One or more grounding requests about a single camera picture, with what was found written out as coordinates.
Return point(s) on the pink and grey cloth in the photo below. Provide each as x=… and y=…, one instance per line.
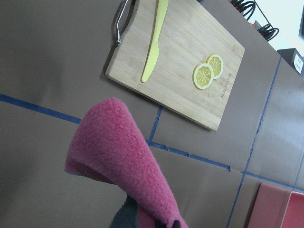
x=109, y=147

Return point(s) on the bamboo cutting board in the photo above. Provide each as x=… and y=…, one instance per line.
x=189, y=35

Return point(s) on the orange black connector block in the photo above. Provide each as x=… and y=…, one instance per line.
x=268, y=32
x=245, y=7

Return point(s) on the lemon slice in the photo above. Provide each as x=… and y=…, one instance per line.
x=202, y=76
x=217, y=65

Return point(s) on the black box with label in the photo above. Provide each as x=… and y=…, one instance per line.
x=294, y=59

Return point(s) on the pink plastic bin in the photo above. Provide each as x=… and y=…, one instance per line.
x=275, y=207

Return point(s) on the yellow plastic knife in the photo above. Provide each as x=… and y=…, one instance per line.
x=153, y=53

